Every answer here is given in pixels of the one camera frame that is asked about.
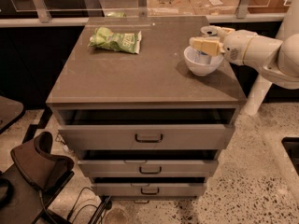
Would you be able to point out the dark table left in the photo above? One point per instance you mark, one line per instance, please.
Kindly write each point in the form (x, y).
(10, 112)

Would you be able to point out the white bowl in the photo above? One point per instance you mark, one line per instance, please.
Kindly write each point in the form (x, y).
(200, 63)

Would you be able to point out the redbull can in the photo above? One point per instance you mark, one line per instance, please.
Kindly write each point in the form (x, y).
(207, 31)

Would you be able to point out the cardboard box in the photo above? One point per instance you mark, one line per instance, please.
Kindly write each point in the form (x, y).
(214, 7)
(169, 7)

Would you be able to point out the top drawer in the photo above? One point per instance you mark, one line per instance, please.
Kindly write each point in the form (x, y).
(147, 137)

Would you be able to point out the left cardboard box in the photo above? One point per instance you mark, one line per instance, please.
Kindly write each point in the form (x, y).
(169, 7)

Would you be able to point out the drawer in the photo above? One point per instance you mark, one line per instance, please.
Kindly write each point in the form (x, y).
(151, 168)
(147, 137)
(149, 190)

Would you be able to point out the green chip bag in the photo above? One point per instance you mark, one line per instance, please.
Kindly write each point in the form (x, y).
(104, 38)

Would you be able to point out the grey drawer cabinet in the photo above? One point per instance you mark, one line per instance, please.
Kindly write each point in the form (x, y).
(154, 87)

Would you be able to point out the right cardboard box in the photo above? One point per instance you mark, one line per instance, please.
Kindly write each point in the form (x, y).
(214, 7)

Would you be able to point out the middle drawer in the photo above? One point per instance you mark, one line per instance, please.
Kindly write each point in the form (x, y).
(151, 168)

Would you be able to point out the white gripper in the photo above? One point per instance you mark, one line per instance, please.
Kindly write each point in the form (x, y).
(234, 47)

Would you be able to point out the black chair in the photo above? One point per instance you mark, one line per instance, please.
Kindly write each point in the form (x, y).
(35, 179)

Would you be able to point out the bottom drawer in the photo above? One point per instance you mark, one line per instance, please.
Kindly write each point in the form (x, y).
(149, 190)

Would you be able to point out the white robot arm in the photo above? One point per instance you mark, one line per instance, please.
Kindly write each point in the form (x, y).
(275, 59)

